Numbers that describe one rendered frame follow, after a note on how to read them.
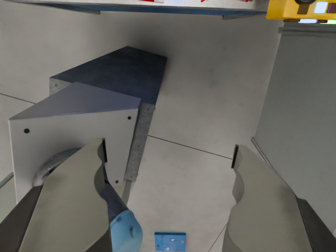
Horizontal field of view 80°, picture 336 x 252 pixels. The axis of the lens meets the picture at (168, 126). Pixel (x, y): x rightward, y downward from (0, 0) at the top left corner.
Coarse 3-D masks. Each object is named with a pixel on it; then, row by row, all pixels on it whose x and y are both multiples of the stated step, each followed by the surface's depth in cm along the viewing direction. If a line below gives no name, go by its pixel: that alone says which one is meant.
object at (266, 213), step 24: (240, 144) 12; (240, 168) 10; (264, 168) 10; (240, 192) 9; (264, 192) 9; (288, 192) 9; (240, 216) 7; (264, 216) 7; (288, 216) 8; (240, 240) 7; (264, 240) 7; (288, 240) 7
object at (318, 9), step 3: (318, 3) 39; (321, 3) 39; (324, 3) 39; (318, 6) 39; (321, 6) 39; (324, 6) 39; (315, 9) 40; (318, 9) 40; (321, 9) 40; (324, 9) 40; (315, 12) 40; (318, 12) 40; (321, 12) 40
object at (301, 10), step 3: (300, 6) 39; (303, 6) 39; (306, 6) 39; (300, 9) 40; (303, 9) 40; (306, 9) 40; (297, 12) 40; (300, 12) 40; (303, 12) 40; (306, 12) 40
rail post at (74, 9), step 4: (32, 4) 75; (36, 4) 75; (40, 4) 76; (44, 4) 78; (48, 4) 81; (52, 4) 83; (56, 4) 86; (60, 4) 89; (56, 8) 93; (60, 8) 92; (64, 8) 92; (68, 8) 96; (72, 8) 100; (76, 8) 104; (80, 8) 108; (84, 8) 115; (84, 12) 120; (88, 12) 118; (92, 12) 124; (96, 12) 130
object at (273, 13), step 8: (272, 0) 45; (280, 0) 42; (288, 0) 40; (296, 0) 39; (312, 0) 39; (320, 0) 39; (328, 0) 39; (272, 8) 45; (280, 8) 42; (288, 8) 40; (296, 8) 40; (312, 8) 40; (272, 16) 45; (280, 16) 42; (288, 16) 41; (296, 16) 41; (304, 16) 41; (312, 16) 41; (320, 16) 41; (328, 16) 41
